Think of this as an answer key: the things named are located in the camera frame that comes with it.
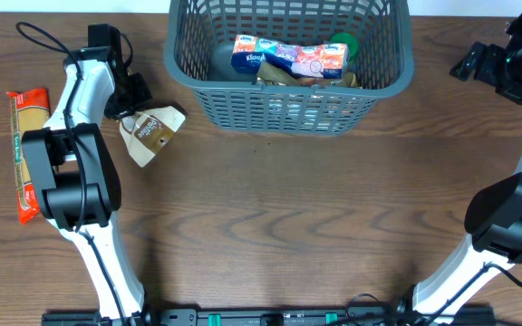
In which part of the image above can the right black cable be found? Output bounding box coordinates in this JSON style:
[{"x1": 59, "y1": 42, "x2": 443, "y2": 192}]
[{"x1": 487, "y1": 262, "x2": 522, "y2": 292}]

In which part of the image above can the black cable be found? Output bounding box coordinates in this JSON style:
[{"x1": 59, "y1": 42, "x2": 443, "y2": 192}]
[
  {"x1": 487, "y1": 262, "x2": 522, "y2": 292},
  {"x1": 14, "y1": 21, "x2": 129, "y2": 326}
]

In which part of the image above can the white brown snack pouch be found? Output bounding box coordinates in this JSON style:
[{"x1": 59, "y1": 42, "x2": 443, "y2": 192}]
[{"x1": 120, "y1": 106, "x2": 186, "y2": 168}]

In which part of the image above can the left black cable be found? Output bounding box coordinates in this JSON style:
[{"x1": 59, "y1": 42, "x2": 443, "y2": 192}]
[{"x1": 14, "y1": 21, "x2": 129, "y2": 326}]

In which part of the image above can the grey plastic basket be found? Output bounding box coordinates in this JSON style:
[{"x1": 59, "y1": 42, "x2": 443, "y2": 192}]
[{"x1": 164, "y1": 0, "x2": 414, "y2": 135}]

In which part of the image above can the red spaghetti packet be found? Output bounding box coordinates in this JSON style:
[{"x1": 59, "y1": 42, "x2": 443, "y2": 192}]
[{"x1": 6, "y1": 87, "x2": 52, "y2": 225}]

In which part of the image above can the gold foil bag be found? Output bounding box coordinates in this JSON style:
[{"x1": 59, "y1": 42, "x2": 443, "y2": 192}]
[{"x1": 256, "y1": 62, "x2": 361, "y2": 89}]

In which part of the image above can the kleenex tissue multipack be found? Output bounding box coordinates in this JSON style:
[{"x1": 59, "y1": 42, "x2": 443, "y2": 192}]
[{"x1": 230, "y1": 34, "x2": 350, "y2": 79}]

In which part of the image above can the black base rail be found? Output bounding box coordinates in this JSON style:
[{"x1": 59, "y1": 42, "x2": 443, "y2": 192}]
[{"x1": 41, "y1": 305, "x2": 498, "y2": 326}]

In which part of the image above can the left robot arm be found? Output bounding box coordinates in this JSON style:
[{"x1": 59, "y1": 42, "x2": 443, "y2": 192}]
[{"x1": 22, "y1": 24, "x2": 158, "y2": 325}]

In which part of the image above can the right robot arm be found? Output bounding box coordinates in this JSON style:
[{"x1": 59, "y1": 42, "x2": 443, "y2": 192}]
[{"x1": 407, "y1": 13, "x2": 522, "y2": 323}]

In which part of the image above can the green lid jar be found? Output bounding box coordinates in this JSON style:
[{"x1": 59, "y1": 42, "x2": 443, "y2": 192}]
[{"x1": 330, "y1": 33, "x2": 359, "y2": 62}]

